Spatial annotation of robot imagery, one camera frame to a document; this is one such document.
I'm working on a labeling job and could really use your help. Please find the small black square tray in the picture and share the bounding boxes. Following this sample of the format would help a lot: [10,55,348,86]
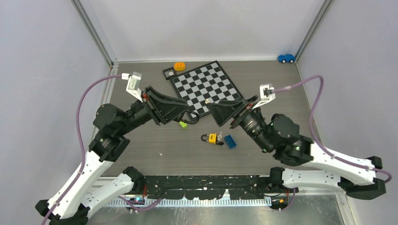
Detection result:
[162,67,177,80]

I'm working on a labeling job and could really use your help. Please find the blue toy brick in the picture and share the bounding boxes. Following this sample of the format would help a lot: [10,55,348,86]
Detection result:
[224,135,237,149]

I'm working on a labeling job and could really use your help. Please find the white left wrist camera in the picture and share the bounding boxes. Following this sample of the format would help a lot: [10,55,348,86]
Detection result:
[122,72,143,102]

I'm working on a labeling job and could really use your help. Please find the blue toy car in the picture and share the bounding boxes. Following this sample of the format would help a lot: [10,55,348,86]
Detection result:
[277,54,296,63]

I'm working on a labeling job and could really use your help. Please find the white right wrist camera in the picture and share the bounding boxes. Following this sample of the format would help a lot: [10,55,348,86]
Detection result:
[253,83,276,108]

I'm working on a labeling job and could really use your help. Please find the green toy block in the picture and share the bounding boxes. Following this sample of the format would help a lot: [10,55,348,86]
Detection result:
[179,121,188,129]

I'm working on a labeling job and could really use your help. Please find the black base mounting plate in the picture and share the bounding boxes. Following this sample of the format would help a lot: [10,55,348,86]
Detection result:
[134,175,293,200]

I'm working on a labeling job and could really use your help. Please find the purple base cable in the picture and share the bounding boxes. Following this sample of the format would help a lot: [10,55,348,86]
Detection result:
[118,192,170,213]

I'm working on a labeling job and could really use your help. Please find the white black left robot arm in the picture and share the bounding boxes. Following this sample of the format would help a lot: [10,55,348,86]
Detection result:
[35,86,189,225]

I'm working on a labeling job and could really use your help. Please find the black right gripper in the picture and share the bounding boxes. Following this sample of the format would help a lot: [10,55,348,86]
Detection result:
[205,95,273,152]

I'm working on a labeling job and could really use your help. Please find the black white chessboard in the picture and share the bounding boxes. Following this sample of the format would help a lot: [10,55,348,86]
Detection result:
[169,61,243,117]

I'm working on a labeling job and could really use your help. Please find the orange toy block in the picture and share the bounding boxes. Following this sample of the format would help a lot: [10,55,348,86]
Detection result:
[173,62,186,71]

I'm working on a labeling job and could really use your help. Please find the yellow padlock black shackle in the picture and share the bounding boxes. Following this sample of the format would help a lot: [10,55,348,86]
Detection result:
[201,133,217,144]

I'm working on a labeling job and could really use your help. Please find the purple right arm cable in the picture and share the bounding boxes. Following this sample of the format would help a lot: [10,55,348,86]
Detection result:
[270,75,393,183]

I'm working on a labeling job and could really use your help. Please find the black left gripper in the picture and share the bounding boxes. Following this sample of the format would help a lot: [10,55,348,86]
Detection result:
[117,85,189,135]

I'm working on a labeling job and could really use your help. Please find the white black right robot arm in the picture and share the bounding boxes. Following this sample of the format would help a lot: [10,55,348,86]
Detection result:
[207,99,386,200]

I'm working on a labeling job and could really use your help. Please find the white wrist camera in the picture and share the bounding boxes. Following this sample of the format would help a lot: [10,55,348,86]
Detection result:
[253,83,276,108]
[122,72,143,102]

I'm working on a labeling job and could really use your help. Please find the silver keys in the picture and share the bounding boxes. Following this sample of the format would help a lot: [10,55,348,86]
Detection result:
[216,131,224,145]

